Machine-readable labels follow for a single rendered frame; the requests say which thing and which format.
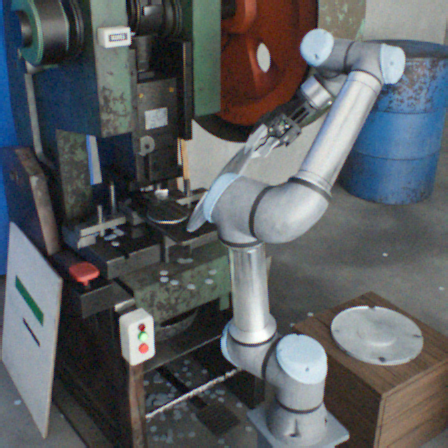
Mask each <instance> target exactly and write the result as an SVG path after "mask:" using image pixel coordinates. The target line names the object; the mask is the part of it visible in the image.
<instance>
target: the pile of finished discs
mask: <svg viewBox="0 0 448 448"><path fill-rule="evenodd" d="M332 336H333V339H334V341H335V343H336V345H337V347H338V348H339V349H342V350H343V351H344V350H346V352H345V353H347V354H349V355H350V356H352V357H354V358H356V359H359V360H361V361H364V362H368V363H372V364H378V365H396V364H401V363H405V362H408V361H410V359H409V358H411V359H413V358H415V357H416V356H417V355H418V354H419V353H420V352H421V350H422V348H423V341H424V339H423V337H422V332H421V330H420V329H419V327H418V326H417V325H416V324H415V323H414V322H413V321H412V320H410V319H409V318H407V317H406V316H404V315H402V314H400V313H398V312H396V311H393V310H390V309H386V308H382V307H377V306H376V307H375V308H370V307H368V306H358V307H353V308H349V309H346V310H344V311H342V312H340V313H339V314H338V315H337V316H336V317H335V319H334V321H333V324H332Z"/></svg>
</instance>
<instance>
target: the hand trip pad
mask: <svg viewBox="0 0 448 448"><path fill-rule="evenodd" d="M69 273H70V274H71V275H72V276H73V277H74V278H75V279H76V280H77V281H79V282H82V285H88V280H90V279H93V278H95V277H97V276H98V275H99V270H98V269H97V268H96V267H95V266H94V265H93V264H91V263H90V262H86V261H85V262H82V263H79V264H76V265H73V266H71V267H70V268H69Z"/></svg>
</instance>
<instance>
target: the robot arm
mask: <svg viewBox="0 0 448 448"><path fill-rule="evenodd" d="M300 54H301V56H302V58H303V59H304V60H305V61H306V63H307V64H309V65H311V66H312V67H313V68H314V69H315V70H316V72H315V73H314V74H313V75H312V76H311V77H310V78H309V79H308V80H307V81H305V82H304V83H303V84H302V85H301V89H299V90H297V91H296V92H295V93H296V95H297V96H298V97H299V100H298V99H296V100H293V101H290V102H288V103H285V104H282V105H279V106H278V107H275V110H274V111H272V112H270V111H268V112H267V113H266V114H265V115H261V116H260V117H259V118H258V119H257V121H256V122H255V125H254V127H253V129H252V131H251V133H250V135H249V137H248V140H247V142H246V144H245V148H244V155H246V154H247V153H248V152H249V151H250V150H251V148H252V147H253V146H254V145H255V144H257V142H258V141H259V139H260V138H263V137H265V136H266V135H267V134H268V131H267V129H268V130H269V131H270V132H272V133H273V134H274V135H269V136H268V137H267V138H266V141H265V142H264V143H263V144H260V145H259V146H258V148H256V149H255V150H254V152H253V155H252V157H251V158H256V157H259V156H262V157H266V156H268V155H269V153H270V151H271V150H273V149H276V148H279V147H282V146H285V145H286V147H289V146H290V144H291V143H292V142H293V141H294V140H295V139H296V138H298V137H299V136H300V135H301V134H302V131H301V128H300V125H299V124H300V123H301V122H302V121H303V120H304V119H305V118H307V117H308V116H309V115H310V114H312V115H313V114H317V113H318V112H319V109H323V108H324V107H325V106H326V105H327V104H328V105H331V104H332V102H331V101H332V100H333V99H334V98H335V97H336V96H337V98H336V100H335V102H334V104H333V106H332V108H331V110H330V111H329V113H328V114H327V116H326V118H325V120H324V122H323V124H322V126H321V128H320V130H319V132H318V134H317V135H316V137H315V139H314V141H313V143H312V145H311V147H310V149H309V151H308V153H307V155H306V157H305V158H304V160H303V162H302V163H301V165H300V167H299V169H298V171H297V173H296V174H294V175H291V176H289V179H288V181H287V183H286V185H285V186H283V187H281V188H280V187H276V186H273V185H270V184H267V183H264V182H261V181H258V180H255V179H251V178H248V177H246V176H245V175H239V174H235V173H226V174H223V175H221V176H220V177H218V178H217V179H216V180H215V181H214V182H213V183H212V185H211V186H210V188H209V190H208V192H207V193H206V196H205V198H204V202H203V214H204V216H205V218H206V219H207V220H209V222H211V223H215V224H216V227H217V235H218V239H219V241H220V242H221V243H222V244H223V245H224V246H226V251H227V259H228V268H229V277H230V286H231V295H232V303H233V312H234V317H233V318H232V319H231V320H230V321H229V323H228V324H227V325H226V327H225V329H224V331H223V334H224V336H223V337H222V338H221V349H222V352H223V354H224V356H225V357H226V358H227V359H228V360H229V361H231V362H232V363H233V364H234V365H236V366H238V367H241V368H243V369H244V370H246V371H248V372H250V373H251V374H253V375H255V376H257V377H259V378H261V379H262V380H264V381H266V382H268V383H270V384H271V385H273V386H275V397H274V398H273V400H272V403H271V404H270V406H269V408H268V411H267V419H266V424H267V428H268V430H269V432H270V433H271V435H272V436H273V437H274V438H275V439H277V440H278V441H280V442H281V443H284V444H286V445H289V446H292V447H308V446H312V445H314V444H317V443H318V442H320V441H321V440H322V439H323V438H324V437H325V435H326V433H327V430H328V415H327V412H326V408H325V405H324V402H323V397H324V387H325V377H326V374H327V357H326V353H325V350H324V348H322V347H321V345H320V344H319V343H317V342H316V341H315V340H313V339H311V338H309V337H307V336H304V335H299V336H296V335H295V334H293V335H289V336H286V337H284V336H282V335H280V334H278V333H277V326H276V321H275V319H274V317H273V316H272V315H271V314H270V313H269V303H268V290H267V276H266V261H265V248H264V243H269V244H281V243H286V242H289V241H291V240H293V239H295V238H297V237H299V236H300V235H302V234H303V233H305V232H306V231H307V230H309V229H310V228H311V227H312V226H313V225H314V224H315V223H316V222H317V221H318V220H319V218H320V217H321V216H322V215H323V213H324V212H325V210H326V209H327V208H328V206H329V204H330V202H331V200H332V195H331V192H330V190H331V188H332V186H333V184H334V182H335V178H336V176H337V174H338V172H339V170H340V168H341V166H342V164H343V162H344V161H345V159H346V157H347V155H348V153H349V151H350V149H351V147H352V145H353V143H354V141H355V139H356V137H357V135H358V133H359V131H360V129H361V127H362V125H363V123H364V121H365V119H366V117H367V115H368V114H369V112H370V111H371V109H372V107H373V105H374V103H375V101H376V99H377V97H378V95H379V93H380V91H381V89H382V87H383V85H384V83H386V84H387V83H395V82H396V81H397V80H398V79H399V78H400V77H401V75H402V72H403V69H404V64H405V56H404V53H403V51H402V50H401V49H400V48H398V47H393V46H388V45H386V44H375V43H367V42H360V41H355V40H348V39H340V38H334V37H333V36H332V35H331V34H330V33H329V32H327V31H326V30H323V29H314V30H312V31H310V32H309V33H307V34H306V35H305V36H304V38H303V39H302V41H301V44H300ZM296 135H297V136H296ZM295 136H296V137H295ZM294 137H295V138H294ZM293 138H294V139H293ZM291 139H293V140H292V141H291V142H290V140H291Z"/></svg>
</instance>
